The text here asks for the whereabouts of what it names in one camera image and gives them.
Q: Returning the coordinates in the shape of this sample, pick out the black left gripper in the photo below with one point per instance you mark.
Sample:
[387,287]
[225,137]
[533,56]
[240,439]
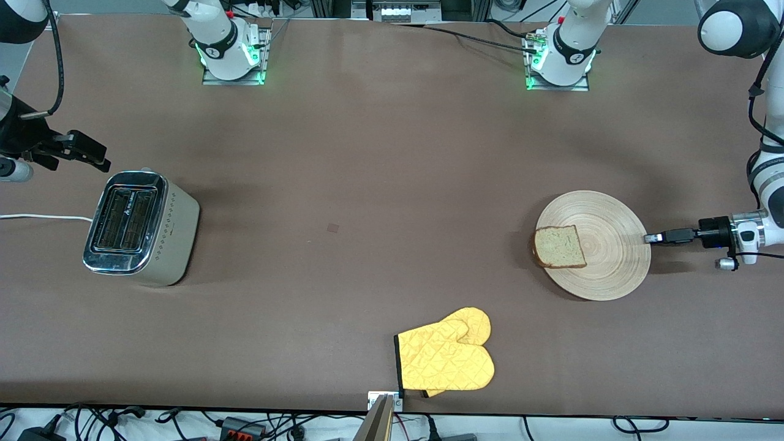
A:
[712,232]

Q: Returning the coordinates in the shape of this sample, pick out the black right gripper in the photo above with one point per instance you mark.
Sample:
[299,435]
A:
[23,139]

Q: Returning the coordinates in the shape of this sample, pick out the round wooden plate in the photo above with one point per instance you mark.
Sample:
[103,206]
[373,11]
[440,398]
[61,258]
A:
[612,245]

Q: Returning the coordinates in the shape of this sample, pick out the brown bread slice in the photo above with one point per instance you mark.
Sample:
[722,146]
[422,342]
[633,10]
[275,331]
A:
[558,247]

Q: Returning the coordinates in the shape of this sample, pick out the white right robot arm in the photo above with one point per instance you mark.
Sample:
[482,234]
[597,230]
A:
[214,37]

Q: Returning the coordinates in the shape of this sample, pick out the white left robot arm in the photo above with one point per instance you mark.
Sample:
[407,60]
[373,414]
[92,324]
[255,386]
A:
[572,43]

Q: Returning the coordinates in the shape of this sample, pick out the chrome and beige toaster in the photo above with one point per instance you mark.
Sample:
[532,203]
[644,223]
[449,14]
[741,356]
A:
[174,239]

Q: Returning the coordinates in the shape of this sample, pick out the yellow quilted oven mitt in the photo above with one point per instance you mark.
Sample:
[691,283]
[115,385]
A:
[444,361]

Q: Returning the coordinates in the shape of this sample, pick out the black power adapter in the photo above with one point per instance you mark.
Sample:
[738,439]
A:
[43,435]

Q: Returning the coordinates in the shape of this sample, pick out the red and black connector block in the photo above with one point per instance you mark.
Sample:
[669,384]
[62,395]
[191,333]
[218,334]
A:
[242,427]

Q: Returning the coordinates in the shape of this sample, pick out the grey electrical box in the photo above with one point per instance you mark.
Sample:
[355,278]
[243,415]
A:
[397,12]

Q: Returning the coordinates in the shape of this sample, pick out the aluminium table corner bracket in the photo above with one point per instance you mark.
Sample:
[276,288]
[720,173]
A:
[52,19]

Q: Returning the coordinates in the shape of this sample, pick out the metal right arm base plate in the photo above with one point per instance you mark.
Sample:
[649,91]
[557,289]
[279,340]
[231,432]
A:
[233,81]

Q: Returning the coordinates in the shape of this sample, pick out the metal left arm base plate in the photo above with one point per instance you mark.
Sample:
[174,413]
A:
[557,88]

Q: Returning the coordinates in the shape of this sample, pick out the small metal table bracket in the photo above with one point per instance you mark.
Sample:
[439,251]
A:
[398,401]

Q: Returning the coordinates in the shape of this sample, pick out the aluminium camera mount profile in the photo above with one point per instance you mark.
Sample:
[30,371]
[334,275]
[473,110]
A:
[378,422]

